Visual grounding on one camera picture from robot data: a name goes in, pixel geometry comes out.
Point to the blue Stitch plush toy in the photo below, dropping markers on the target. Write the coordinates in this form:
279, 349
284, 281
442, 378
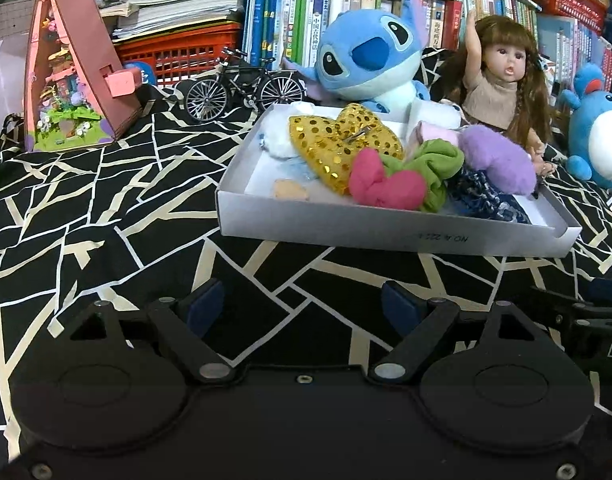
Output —
370, 57

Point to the pink fabric bow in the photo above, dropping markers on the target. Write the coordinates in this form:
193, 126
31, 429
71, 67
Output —
370, 185

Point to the pink triangular miniature house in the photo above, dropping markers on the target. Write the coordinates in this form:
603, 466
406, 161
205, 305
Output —
77, 93

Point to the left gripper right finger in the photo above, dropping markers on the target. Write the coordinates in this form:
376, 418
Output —
422, 323

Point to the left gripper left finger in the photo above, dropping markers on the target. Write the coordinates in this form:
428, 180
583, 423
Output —
181, 325

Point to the white fluffy pompom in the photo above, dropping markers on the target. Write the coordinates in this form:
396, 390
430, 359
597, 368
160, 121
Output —
274, 128

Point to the navy floral fabric pouch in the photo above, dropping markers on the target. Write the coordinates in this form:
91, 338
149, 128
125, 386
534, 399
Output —
473, 195

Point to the pink soft cloth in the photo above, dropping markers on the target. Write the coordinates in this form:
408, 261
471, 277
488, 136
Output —
424, 131

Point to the purple fluffy plush toy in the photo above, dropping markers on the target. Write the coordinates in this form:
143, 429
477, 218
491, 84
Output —
505, 163

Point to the green fabric scrunchie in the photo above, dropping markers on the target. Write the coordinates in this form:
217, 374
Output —
436, 161

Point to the black white patterned tablecloth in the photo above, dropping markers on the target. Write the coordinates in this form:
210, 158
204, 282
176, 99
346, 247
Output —
137, 220

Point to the gold sequin heart pillow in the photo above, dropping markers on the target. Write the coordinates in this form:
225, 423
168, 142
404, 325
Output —
330, 145

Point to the white cardboard box tray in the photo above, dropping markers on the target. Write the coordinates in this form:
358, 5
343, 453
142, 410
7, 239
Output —
247, 207

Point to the blue round plush toy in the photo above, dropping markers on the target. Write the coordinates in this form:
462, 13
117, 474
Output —
590, 127

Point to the black miniature bicycle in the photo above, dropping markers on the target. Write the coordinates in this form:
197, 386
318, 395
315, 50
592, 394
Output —
236, 81

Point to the brown haired baby doll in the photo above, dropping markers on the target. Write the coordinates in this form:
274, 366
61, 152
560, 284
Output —
496, 78

